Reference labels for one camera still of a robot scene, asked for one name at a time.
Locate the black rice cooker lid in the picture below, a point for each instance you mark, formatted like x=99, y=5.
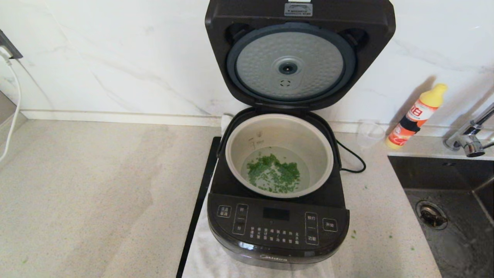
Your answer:
x=347, y=27

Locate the clear plastic measuring cup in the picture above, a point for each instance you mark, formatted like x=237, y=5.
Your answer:
x=369, y=135

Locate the black flat strip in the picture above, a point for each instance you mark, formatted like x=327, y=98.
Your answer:
x=203, y=193

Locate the metal sink drain strainer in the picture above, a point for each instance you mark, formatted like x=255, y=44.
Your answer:
x=431, y=215

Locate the white cloth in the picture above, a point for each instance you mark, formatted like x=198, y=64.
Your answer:
x=204, y=258

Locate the chrome faucet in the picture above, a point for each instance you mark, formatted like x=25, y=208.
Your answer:
x=469, y=141

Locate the grey rice cooker inner pot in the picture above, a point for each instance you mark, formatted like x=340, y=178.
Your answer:
x=239, y=154

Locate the orange yellow detergent bottle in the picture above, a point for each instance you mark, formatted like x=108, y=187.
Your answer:
x=413, y=117

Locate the grey wall socket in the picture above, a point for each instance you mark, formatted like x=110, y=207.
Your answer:
x=9, y=48

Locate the chopped green vegetables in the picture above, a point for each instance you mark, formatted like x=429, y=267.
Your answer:
x=274, y=173

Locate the black Midea rice cooker body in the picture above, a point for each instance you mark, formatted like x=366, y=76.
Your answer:
x=278, y=231

